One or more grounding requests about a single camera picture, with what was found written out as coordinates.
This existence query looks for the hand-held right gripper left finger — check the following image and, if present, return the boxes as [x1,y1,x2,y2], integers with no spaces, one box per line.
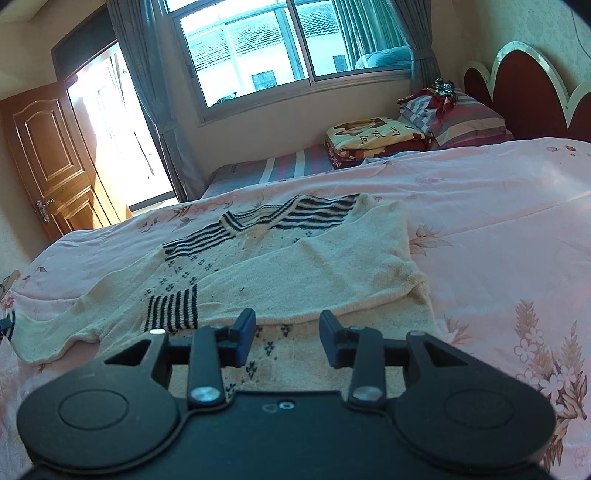
[102,308,257,409]

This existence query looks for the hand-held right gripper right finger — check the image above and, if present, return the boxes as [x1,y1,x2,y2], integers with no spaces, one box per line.
[318,310,467,409]

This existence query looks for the cream knit sweater navy stripes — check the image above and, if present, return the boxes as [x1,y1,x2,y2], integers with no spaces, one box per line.
[0,193,443,402]

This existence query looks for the striped mattress sheet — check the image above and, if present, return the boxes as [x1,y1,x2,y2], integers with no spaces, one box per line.
[201,143,338,200]

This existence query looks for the light blue cloth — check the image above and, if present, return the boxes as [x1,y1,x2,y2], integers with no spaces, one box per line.
[362,150,419,164]

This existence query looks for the pink floral bed cover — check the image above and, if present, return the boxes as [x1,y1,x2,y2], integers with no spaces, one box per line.
[0,136,591,480]

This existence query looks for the folded yellow printed blanket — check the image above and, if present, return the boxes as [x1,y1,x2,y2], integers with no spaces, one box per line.
[325,117,435,169]

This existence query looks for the plaid folded cloth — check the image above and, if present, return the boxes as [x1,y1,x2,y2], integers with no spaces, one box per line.
[398,91,437,136]

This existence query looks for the striped pillow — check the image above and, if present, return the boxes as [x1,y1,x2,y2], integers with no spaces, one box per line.
[398,90,515,151]

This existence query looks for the grey curtain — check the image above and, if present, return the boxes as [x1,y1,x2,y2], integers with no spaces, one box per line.
[392,0,442,91]
[107,0,206,202]

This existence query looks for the wooden door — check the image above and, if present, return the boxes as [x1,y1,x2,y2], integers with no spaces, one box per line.
[0,82,133,241]

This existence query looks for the shiny multicolour crumpled object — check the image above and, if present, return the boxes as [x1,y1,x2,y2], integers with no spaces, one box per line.
[427,78,461,100]

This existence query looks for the teal blanket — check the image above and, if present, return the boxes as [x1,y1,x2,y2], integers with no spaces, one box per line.
[355,45,413,70]

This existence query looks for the sliding glass window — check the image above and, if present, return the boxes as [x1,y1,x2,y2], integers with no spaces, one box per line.
[164,0,414,123]

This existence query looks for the dark red scalloped headboard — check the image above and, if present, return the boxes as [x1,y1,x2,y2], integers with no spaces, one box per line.
[462,41,591,141]

